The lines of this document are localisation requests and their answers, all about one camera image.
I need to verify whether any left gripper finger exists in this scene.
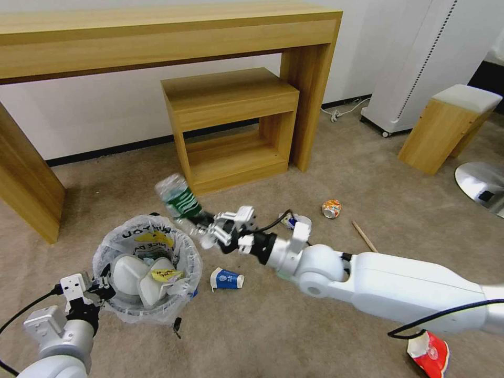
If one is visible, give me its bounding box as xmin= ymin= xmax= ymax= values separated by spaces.
xmin=92 ymin=289 xmax=117 ymax=306
xmin=91 ymin=264 xmax=113 ymax=292

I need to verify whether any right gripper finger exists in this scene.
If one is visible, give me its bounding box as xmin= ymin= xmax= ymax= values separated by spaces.
xmin=188 ymin=211 xmax=238 ymax=227
xmin=188 ymin=224 xmax=233 ymax=249

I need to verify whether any clear bottle with green label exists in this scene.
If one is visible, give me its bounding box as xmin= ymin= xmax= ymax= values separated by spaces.
xmin=154 ymin=173 xmax=204 ymax=224

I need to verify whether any trash bin with printed liner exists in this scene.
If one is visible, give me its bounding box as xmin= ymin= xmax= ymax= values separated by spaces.
xmin=92 ymin=214 xmax=203 ymax=325

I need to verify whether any white paper bowl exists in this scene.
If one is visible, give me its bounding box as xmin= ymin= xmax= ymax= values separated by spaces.
xmin=111 ymin=255 xmax=153 ymax=297
xmin=139 ymin=270 xmax=175 ymax=308

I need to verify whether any crumpled white and blue wrapper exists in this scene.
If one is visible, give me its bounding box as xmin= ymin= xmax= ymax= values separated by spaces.
xmin=278 ymin=212 xmax=312 ymax=230

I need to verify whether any blue and white paper cup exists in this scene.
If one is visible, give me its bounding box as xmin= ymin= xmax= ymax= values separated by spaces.
xmin=209 ymin=267 xmax=245 ymax=293

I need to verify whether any yellow crumpled wrapper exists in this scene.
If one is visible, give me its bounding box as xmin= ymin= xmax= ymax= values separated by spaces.
xmin=151 ymin=267 xmax=184 ymax=285

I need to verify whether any crushed orange drink can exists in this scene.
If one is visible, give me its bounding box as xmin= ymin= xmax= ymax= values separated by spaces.
xmin=321 ymin=199 xmax=342 ymax=219

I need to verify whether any thin wooden stick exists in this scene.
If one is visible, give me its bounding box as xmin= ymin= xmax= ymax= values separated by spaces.
xmin=351 ymin=220 xmax=379 ymax=254

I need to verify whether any small wooden shelf unit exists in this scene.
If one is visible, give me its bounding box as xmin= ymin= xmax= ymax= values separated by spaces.
xmin=160 ymin=67 xmax=300 ymax=197

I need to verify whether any large wooden desk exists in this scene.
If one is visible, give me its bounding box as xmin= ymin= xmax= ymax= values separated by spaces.
xmin=0 ymin=7 xmax=343 ymax=246

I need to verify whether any red and white snack packet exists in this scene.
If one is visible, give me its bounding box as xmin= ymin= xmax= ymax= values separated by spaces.
xmin=406 ymin=330 xmax=450 ymax=375

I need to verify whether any wooden stool with white cushion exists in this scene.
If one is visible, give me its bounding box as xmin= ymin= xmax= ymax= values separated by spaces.
xmin=397 ymin=83 xmax=504 ymax=176

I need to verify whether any silver round chair base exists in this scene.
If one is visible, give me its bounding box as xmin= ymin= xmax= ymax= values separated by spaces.
xmin=454 ymin=161 xmax=504 ymax=219

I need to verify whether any white tower air conditioner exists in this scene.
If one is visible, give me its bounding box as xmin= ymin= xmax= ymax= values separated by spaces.
xmin=360 ymin=0 xmax=504 ymax=138

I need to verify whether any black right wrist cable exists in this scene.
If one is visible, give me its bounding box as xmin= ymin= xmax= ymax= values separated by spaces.
xmin=255 ymin=209 xmax=295 ymax=238

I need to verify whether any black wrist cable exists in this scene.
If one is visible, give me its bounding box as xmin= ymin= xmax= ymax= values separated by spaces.
xmin=0 ymin=289 xmax=64 ymax=336
xmin=255 ymin=209 xmax=295 ymax=238

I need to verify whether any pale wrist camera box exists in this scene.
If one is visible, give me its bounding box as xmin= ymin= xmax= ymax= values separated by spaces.
xmin=59 ymin=272 xmax=93 ymax=302
xmin=234 ymin=206 xmax=257 ymax=232

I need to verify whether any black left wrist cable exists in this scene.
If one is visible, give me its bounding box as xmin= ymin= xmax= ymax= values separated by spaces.
xmin=0 ymin=289 xmax=64 ymax=336

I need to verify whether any white power cable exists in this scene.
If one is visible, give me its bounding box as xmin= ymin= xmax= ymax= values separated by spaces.
xmin=321 ymin=96 xmax=371 ymax=123

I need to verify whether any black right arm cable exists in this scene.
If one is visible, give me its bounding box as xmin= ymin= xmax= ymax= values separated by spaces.
xmin=387 ymin=299 xmax=504 ymax=340

